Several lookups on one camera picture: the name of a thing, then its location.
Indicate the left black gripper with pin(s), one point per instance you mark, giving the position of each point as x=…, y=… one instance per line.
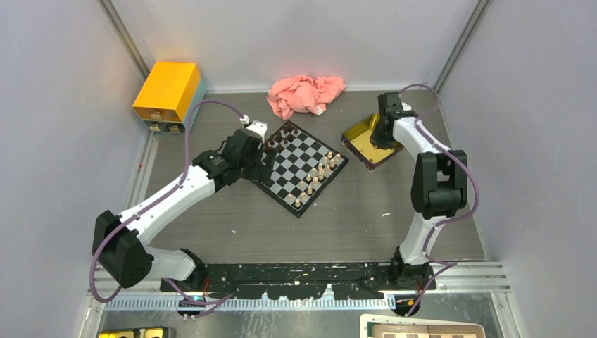
x=262, y=172

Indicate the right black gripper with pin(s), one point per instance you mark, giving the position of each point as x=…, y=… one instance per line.
x=376, y=139

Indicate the gold tin tray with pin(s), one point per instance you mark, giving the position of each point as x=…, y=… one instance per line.
x=356, y=140

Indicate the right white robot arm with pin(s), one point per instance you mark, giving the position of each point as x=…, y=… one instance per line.
x=438, y=189

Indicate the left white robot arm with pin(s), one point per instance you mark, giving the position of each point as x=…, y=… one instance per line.
x=122, y=241

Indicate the black white chess board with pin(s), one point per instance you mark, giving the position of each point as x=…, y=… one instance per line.
x=298, y=154

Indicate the boxed chess board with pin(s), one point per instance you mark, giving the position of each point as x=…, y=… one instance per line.
x=389, y=326

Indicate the pink crumpled cloth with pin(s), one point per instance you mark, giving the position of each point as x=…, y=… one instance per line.
x=303, y=94

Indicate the yellow teal drawer box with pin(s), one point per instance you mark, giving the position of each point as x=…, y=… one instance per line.
x=168, y=100

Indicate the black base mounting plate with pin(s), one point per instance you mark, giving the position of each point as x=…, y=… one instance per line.
x=299, y=281

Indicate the yellow object at edge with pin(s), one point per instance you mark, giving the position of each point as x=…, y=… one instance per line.
x=142, y=332

